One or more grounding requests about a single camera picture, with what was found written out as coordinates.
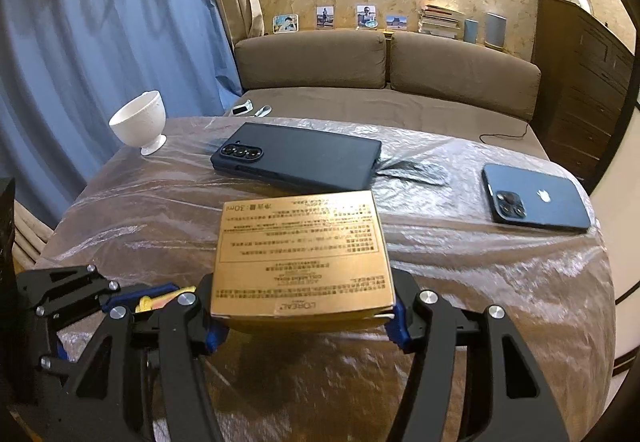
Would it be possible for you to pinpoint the dark wooden cabinet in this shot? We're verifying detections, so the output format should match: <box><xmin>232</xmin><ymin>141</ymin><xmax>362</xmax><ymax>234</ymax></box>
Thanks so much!
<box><xmin>530</xmin><ymin>0</ymin><xmax>636</xmax><ymax>184</ymax></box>

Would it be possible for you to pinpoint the black foldable phone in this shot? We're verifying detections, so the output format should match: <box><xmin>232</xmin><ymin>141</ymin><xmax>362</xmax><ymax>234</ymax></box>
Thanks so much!
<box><xmin>208</xmin><ymin>121</ymin><xmax>383</xmax><ymax>193</ymax></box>

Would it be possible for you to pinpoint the clear framed photo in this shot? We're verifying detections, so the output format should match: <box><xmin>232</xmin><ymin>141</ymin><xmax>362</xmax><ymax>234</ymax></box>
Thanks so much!
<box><xmin>272</xmin><ymin>13</ymin><xmax>300</xmax><ymax>34</ymax></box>

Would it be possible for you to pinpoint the cream rug with black rings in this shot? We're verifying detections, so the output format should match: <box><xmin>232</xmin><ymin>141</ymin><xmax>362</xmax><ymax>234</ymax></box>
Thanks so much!
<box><xmin>589</xmin><ymin>106</ymin><xmax>640</xmax><ymax>379</ymax></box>

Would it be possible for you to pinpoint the black cable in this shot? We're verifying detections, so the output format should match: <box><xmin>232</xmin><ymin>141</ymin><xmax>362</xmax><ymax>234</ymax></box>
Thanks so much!
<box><xmin>478</xmin><ymin>121</ymin><xmax>531</xmax><ymax>144</ymax></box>

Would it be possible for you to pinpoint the yellow plastic cup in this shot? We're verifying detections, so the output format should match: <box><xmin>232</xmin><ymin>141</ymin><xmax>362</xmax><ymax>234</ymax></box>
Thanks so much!
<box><xmin>134</xmin><ymin>289</ymin><xmax>197</xmax><ymax>314</ymax></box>

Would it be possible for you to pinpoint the large grey cylinder speaker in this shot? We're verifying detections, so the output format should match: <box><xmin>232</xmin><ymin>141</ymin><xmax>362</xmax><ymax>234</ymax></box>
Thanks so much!
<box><xmin>484</xmin><ymin>12</ymin><xmax>507</xmax><ymax>48</ymax></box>

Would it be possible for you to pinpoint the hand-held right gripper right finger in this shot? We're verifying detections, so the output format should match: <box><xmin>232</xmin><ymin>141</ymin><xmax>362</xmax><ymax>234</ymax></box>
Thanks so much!
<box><xmin>386</xmin><ymin>271</ymin><xmax>572</xmax><ymax>442</ymax></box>

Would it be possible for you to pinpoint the white footed cup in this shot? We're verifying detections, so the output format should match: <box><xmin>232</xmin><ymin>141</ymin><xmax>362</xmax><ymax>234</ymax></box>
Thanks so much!
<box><xmin>108</xmin><ymin>90</ymin><xmax>169</xmax><ymax>157</ymax></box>

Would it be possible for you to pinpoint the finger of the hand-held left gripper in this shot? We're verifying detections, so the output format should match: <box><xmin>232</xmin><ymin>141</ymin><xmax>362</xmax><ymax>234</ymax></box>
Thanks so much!
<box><xmin>37</xmin><ymin>343</ymin><xmax>91</xmax><ymax>392</ymax></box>
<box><xmin>16</xmin><ymin>263</ymin><xmax>180</xmax><ymax>319</ymax></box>

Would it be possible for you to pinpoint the stack of books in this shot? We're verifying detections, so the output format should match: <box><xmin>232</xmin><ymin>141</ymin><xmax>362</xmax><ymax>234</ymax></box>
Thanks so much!
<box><xmin>417</xmin><ymin>3</ymin><xmax>466</xmax><ymax>41</ymax></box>

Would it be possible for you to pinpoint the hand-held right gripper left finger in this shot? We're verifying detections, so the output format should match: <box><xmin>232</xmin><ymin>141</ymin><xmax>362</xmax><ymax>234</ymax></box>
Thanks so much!
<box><xmin>64</xmin><ymin>273</ymin><xmax>230</xmax><ymax>442</ymax></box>

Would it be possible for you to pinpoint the brown sofa seat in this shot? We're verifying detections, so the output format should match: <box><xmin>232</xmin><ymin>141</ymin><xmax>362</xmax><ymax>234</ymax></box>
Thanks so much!
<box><xmin>219</xmin><ymin>86</ymin><xmax>552</xmax><ymax>161</ymax></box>

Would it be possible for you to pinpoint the blue smartphone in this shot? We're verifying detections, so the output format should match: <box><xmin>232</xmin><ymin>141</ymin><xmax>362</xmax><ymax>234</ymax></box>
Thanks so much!
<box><xmin>482</xmin><ymin>163</ymin><xmax>594</xmax><ymax>235</ymax></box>

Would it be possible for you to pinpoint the blue curtain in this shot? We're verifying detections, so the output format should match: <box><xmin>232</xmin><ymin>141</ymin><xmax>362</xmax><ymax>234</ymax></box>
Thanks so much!
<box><xmin>0</xmin><ymin>0</ymin><xmax>239</xmax><ymax>235</ymax></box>

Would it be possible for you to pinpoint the golden brown cardboard box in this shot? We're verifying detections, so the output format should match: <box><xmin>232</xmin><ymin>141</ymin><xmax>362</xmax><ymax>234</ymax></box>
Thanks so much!
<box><xmin>208</xmin><ymin>189</ymin><xmax>399</xmax><ymax>334</ymax></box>

